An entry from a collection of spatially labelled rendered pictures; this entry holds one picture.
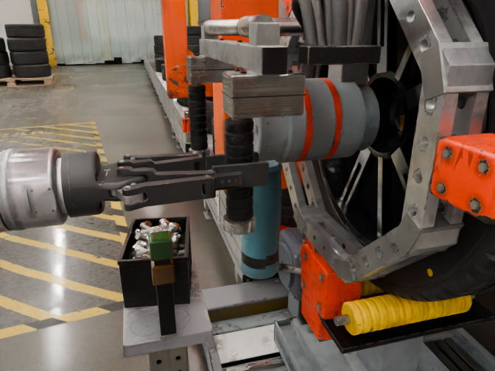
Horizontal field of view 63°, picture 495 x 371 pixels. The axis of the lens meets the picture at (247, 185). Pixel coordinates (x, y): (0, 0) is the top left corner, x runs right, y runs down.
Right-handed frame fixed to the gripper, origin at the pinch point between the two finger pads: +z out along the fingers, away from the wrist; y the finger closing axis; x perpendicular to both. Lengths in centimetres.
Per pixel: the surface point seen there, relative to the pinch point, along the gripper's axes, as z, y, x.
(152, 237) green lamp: -11.0, -17.1, -17.0
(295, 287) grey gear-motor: 29, -46, -55
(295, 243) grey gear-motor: 30, -51, -43
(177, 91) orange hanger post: 18, -258, -26
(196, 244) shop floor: 11, -129, -83
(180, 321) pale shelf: -7.1, -19.7, -38.1
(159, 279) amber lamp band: -10.6, -15.4, -24.6
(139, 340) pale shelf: -15.2, -16.4, -38.0
